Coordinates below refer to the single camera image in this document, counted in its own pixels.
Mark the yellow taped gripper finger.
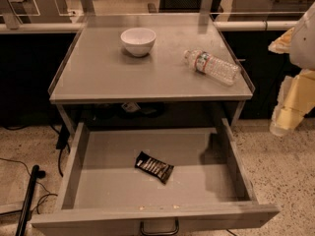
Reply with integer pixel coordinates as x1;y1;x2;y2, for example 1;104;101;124
270;70;315;137
268;28;293;54

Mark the black rxbar chocolate wrapper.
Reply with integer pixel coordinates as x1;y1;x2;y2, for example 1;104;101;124
135;151;174;184

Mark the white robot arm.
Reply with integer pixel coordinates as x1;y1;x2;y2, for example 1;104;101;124
268;3;315;137

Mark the white tag under counter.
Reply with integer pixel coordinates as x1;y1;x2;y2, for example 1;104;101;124
121;102;140;113

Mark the grey counter cabinet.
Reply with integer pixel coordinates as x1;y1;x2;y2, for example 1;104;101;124
49;14;254;121

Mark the grey open drawer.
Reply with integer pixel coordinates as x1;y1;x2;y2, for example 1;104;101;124
31;119;279;236

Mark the clear plastic water bottle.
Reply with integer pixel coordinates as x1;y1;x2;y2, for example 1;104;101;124
184;50;241;87

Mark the white ceramic bowl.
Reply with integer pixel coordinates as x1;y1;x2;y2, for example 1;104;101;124
120;28;157;57

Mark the black pole on floor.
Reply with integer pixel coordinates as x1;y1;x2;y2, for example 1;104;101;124
15;165;45;236

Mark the white horizontal rail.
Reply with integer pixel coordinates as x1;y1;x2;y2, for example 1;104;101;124
0;20;299;34

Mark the black drawer handle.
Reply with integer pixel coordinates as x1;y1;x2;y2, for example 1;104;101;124
140;218;179;236

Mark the black floor cable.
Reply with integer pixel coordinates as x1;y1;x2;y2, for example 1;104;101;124
0;125;72;216

